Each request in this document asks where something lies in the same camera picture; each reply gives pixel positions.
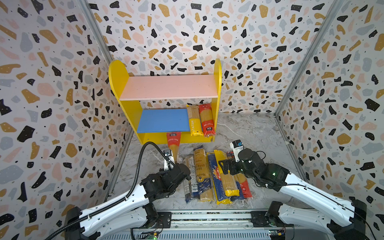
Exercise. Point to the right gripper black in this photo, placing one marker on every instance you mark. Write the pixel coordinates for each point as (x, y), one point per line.
(227, 166)

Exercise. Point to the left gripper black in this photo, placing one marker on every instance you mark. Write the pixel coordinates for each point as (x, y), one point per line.
(163, 172)

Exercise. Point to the clear bag white label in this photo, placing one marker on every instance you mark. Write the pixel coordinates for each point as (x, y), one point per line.
(191, 186)

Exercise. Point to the red spaghetti bag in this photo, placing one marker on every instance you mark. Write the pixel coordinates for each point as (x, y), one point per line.
(174, 139)
(243, 186)
(207, 120)

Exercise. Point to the clear spaghetti bag Chinese text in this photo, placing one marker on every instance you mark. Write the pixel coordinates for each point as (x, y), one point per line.
(203, 175)

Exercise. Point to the yellow Pastatime bag tall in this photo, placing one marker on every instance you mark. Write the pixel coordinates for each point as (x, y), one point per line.
(194, 121)

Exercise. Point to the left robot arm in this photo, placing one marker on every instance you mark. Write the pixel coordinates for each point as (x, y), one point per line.
(123, 212)

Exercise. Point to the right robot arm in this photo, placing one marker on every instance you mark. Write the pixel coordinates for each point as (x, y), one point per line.
(339, 218)

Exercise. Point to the yellow shelf pink blue boards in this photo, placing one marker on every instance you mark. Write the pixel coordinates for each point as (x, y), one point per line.
(153, 124)

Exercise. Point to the yellow Pastatime bag right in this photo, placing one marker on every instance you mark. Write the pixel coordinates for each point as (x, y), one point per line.
(228, 182)

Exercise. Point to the blue Barilla spaghetti bag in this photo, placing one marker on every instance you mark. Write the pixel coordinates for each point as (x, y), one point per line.
(216, 180)

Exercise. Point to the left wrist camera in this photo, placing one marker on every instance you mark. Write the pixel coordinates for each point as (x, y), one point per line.
(169, 162)

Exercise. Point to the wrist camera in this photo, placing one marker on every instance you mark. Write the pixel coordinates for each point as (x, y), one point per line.
(169, 162)
(237, 147)

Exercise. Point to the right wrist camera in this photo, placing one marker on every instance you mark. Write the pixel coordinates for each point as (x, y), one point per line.
(237, 147)

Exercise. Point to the metal base rail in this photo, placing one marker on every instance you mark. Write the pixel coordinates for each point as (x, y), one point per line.
(205, 225)

